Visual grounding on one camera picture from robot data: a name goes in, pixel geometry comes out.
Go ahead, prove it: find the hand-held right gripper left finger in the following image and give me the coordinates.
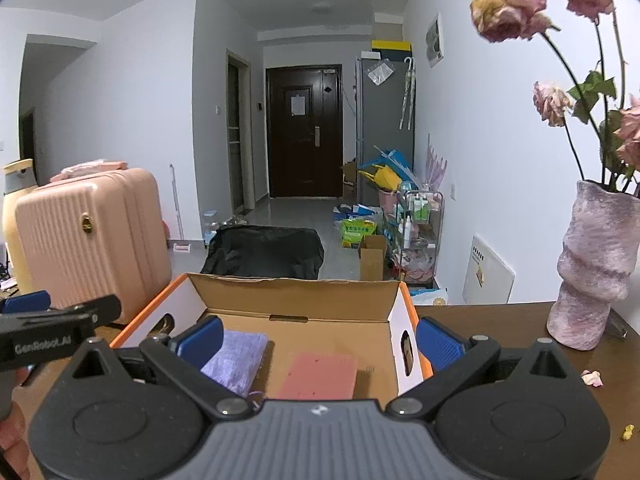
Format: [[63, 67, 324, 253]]
[[60, 316, 253, 422]]

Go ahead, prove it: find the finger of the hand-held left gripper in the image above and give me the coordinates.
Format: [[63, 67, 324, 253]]
[[0, 290, 52, 317], [0, 294, 123, 336]]

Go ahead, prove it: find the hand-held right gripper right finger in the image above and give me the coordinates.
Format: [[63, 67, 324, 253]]
[[387, 317, 584, 420]]

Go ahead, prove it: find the orange and white cardboard box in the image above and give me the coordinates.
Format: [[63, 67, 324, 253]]
[[109, 272, 434, 402]]

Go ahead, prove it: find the person's left hand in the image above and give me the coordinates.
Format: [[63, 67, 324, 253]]
[[0, 367, 31, 467]]

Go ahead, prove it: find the lavender towel cloth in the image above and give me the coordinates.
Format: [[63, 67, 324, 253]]
[[200, 330, 270, 397]]

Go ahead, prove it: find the pink ribbed suitcase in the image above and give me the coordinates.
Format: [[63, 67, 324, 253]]
[[14, 167, 174, 325]]

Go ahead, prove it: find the yellow lotion bottle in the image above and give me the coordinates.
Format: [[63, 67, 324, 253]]
[[2, 158, 39, 297]]

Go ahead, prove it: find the white panel board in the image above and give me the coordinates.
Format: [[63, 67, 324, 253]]
[[462, 233, 516, 305]]

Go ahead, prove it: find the small open cardboard box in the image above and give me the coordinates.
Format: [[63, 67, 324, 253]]
[[358, 234, 389, 281]]

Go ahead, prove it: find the black bag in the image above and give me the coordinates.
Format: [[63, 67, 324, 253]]
[[199, 224, 325, 281]]

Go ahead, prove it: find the clear water bottle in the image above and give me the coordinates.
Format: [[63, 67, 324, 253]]
[[202, 209, 219, 247]]

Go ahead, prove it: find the pink sponge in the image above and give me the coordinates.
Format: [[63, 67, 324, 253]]
[[274, 352, 359, 402]]

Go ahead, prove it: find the green printed bag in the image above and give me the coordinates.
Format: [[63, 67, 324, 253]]
[[341, 218, 378, 250]]

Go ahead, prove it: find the white mop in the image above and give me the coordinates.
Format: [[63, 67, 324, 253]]
[[168, 162, 194, 254]]

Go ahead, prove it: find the pink flat package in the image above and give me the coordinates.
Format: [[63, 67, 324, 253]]
[[49, 159, 132, 184]]

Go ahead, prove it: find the pink bucket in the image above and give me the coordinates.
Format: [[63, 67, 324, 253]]
[[378, 187, 401, 216]]

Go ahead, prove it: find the mottled pink vase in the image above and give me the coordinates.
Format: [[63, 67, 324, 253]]
[[546, 180, 640, 351]]

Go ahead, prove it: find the brown cardboard box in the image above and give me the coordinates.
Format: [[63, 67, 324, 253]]
[[341, 159, 359, 199]]

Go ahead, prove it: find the dark wooden entrance door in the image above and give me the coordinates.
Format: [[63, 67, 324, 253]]
[[265, 64, 345, 200]]

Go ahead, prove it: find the grey refrigerator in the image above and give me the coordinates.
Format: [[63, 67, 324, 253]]
[[355, 55, 416, 202]]

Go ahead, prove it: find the white folded umbrella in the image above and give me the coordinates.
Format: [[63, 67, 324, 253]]
[[398, 57, 417, 131]]

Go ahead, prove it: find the small pale dried rose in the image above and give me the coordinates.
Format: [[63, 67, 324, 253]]
[[532, 80, 586, 183]]

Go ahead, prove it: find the clear plastic bag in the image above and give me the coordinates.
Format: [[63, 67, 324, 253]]
[[367, 59, 396, 85]]

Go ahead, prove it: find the yellow and black box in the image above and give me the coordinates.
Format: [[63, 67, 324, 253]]
[[370, 38, 414, 61]]

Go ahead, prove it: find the large pink dried rose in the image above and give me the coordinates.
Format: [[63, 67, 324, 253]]
[[492, 0, 613, 188]]

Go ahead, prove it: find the wire storage cart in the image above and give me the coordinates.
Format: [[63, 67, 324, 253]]
[[392, 188, 446, 286]]

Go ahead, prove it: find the interior door frame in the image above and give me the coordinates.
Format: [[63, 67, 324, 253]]
[[225, 49, 251, 214]]

